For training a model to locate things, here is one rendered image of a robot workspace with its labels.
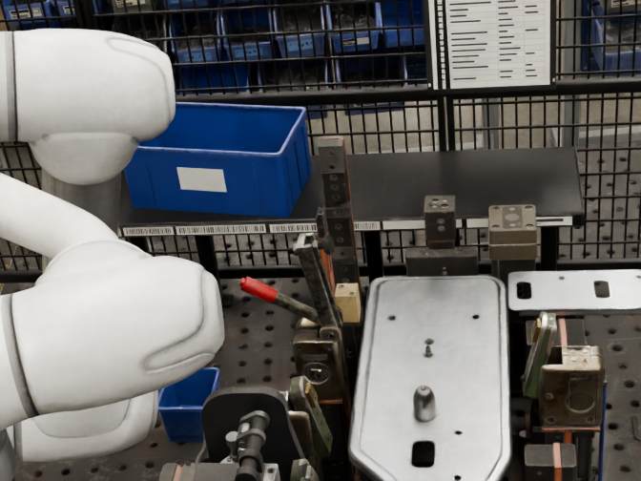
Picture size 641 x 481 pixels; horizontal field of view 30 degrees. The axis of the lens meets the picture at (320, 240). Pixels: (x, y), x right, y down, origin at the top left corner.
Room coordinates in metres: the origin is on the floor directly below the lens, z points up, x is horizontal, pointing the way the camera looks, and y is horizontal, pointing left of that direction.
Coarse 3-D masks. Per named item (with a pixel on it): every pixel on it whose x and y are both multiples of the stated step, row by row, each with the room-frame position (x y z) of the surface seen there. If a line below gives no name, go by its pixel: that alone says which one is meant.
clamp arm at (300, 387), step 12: (300, 384) 1.21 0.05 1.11; (300, 396) 1.20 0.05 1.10; (312, 396) 1.21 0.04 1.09; (300, 408) 1.20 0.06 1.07; (312, 408) 1.21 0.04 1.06; (312, 420) 1.20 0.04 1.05; (324, 420) 1.23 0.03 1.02; (312, 432) 1.20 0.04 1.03; (324, 432) 1.21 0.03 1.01; (324, 444) 1.20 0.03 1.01; (324, 456) 1.20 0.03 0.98
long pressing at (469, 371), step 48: (384, 288) 1.54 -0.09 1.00; (432, 288) 1.52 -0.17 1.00; (480, 288) 1.51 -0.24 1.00; (384, 336) 1.42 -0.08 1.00; (432, 336) 1.41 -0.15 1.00; (480, 336) 1.39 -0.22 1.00; (384, 384) 1.31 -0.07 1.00; (432, 384) 1.30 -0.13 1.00; (480, 384) 1.29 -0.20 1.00; (384, 432) 1.21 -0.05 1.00; (432, 432) 1.20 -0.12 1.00; (480, 432) 1.19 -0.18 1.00; (384, 480) 1.12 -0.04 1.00; (432, 480) 1.11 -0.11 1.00; (480, 480) 1.10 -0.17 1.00
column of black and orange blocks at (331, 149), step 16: (320, 144) 1.68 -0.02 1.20; (336, 144) 1.68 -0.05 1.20; (320, 160) 1.68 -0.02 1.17; (336, 160) 1.67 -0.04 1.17; (336, 176) 1.68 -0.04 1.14; (336, 192) 1.68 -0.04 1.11; (336, 208) 1.67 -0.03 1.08; (336, 224) 1.68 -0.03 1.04; (352, 224) 1.69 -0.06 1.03; (336, 240) 1.68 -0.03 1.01; (352, 240) 1.68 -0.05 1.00; (336, 256) 1.68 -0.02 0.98; (352, 256) 1.67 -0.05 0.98; (336, 272) 1.68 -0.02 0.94; (352, 272) 1.67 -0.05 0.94
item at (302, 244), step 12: (300, 240) 1.39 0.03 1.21; (312, 240) 1.40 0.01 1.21; (324, 240) 1.38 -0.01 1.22; (288, 252) 1.39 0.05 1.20; (300, 252) 1.38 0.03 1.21; (312, 252) 1.38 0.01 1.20; (324, 252) 1.38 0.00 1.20; (300, 264) 1.38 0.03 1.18; (312, 264) 1.37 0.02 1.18; (312, 276) 1.37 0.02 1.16; (324, 276) 1.40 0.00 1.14; (312, 288) 1.38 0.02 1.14; (324, 288) 1.38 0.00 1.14; (324, 300) 1.37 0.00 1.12; (324, 312) 1.37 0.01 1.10; (336, 312) 1.40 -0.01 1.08; (324, 324) 1.37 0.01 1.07; (336, 324) 1.37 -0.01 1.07
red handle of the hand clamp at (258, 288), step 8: (240, 280) 1.42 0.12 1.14; (248, 280) 1.41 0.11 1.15; (240, 288) 1.41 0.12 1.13; (248, 288) 1.40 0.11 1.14; (256, 288) 1.40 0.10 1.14; (264, 288) 1.40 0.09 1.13; (272, 288) 1.41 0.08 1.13; (256, 296) 1.40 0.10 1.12; (264, 296) 1.40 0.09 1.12; (272, 296) 1.40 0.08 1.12; (280, 296) 1.40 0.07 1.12; (280, 304) 1.39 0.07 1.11; (288, 304) 1.39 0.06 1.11; (296, 304) 1.39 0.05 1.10; (304, 304) 1.40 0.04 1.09; (296, 312) 1.39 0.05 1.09; (304, 312) 1.39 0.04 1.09; (312, 312) 1.39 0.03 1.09; (312, 320) 1.39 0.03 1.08; (336, 320) 1.39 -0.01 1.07
